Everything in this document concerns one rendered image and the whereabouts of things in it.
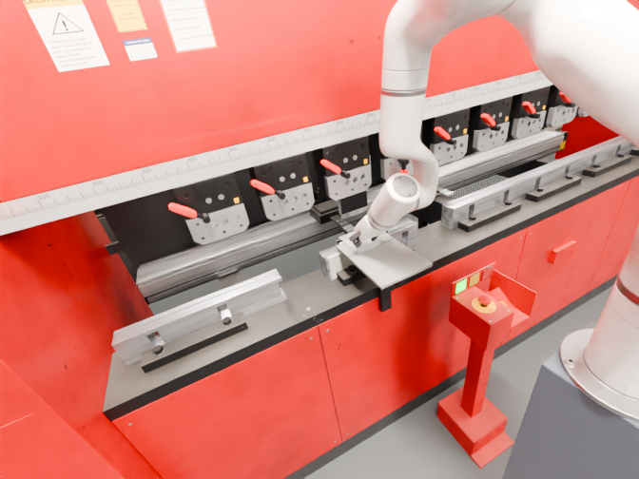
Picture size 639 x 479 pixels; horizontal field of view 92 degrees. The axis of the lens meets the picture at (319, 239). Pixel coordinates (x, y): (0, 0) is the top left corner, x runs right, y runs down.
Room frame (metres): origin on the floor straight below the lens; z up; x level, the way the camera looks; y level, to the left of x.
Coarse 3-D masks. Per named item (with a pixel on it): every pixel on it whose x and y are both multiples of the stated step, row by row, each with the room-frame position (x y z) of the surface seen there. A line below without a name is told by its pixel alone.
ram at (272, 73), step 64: (0, 0) 0.67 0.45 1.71; (256, 0) 0.82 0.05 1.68; (320, 0) 0.87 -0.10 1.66; (384, 0) 0.94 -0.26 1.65; (0, 64) 0.66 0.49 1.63; (128, 64) 0.72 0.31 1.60; (192, 64) 0.76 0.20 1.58; (256, 64) 0.81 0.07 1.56; (320, 64) 0.87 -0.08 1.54; (448, 64) 1.01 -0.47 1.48; (512, 64) 1.11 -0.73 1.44; (0, 128) 0.64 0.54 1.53; (64, 128) 0.67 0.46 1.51; (128, 128) 0.71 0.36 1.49; (192, 128) 0.75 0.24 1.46; (256, 128) 0.80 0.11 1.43; (0, 192) 0.62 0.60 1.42; (128, 192) 0.69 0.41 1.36
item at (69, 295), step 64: (0, 256) 0.57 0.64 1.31; (64, 256) 0.79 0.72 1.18; (0, 320) 0.46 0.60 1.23; (64, 320) 0.61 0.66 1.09; (128, 320) 0.92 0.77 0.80; (0, 384) 0.39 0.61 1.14; (64, 384) 0.47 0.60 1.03; (0, 448) 0.36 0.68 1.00; (64, 448) 0.39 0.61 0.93; (128, 448) 0.48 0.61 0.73
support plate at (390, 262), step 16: (384, 240) 0.86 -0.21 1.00; (352, 256) 0.81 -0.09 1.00; (368, 256) 0.79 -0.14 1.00; (384, 256) 0.78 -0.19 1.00; (400, 256) 0.76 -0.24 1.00; (416, 256) 0.75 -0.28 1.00; (368, 272) 0.71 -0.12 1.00; (384, 272) 0.70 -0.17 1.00; (400, 272) 0.68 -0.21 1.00; (416, 272) 0.68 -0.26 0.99
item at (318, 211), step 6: (318, 204) 1.17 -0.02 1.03; (324, 204) 1.15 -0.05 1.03; (330, 204) 1.14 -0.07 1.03; (336, 204) 1.14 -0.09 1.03; (312, 210) 1.15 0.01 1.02; (318, 210) 1.12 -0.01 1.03; (324, 210) 1.10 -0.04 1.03; (330, 210) 1.11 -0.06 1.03; (336, 210) 1.11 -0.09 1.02; (312, 216) 1.16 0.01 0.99; (318, 216) 1.09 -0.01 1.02; (324, 216) 1.09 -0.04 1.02; (330, 216) 1.09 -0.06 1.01; (336, 216) 1.09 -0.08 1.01; (324, 222) 1.08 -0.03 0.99; (336, 222) 1.04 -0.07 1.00; (342, 222) 1.03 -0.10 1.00; (348, 222) 1.02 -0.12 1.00; (342, 228) 0.99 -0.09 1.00; (348, 228) 0.98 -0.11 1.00
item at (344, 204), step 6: (360, 192) 0.93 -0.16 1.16; (366, 192) 0.94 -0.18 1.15; (348, 198) 0.91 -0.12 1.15; (354, 198) 0.92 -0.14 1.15; (360, 198) 0.93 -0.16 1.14; (366, 198) 0.94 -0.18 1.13; (342, 204) 0.91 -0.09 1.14; (348, 204) 0.91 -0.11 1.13; (354, 204) 0.92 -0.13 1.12; (360, 204) 0.93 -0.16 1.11; (366, 204) 0.94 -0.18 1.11; (342, 210) 0.91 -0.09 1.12; (348, 210) 0.91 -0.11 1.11; (354, 210) 0.92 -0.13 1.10; (360, 210) 0.94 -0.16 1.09; (342, 216) 0.91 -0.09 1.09; (348, 216) 0.92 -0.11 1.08
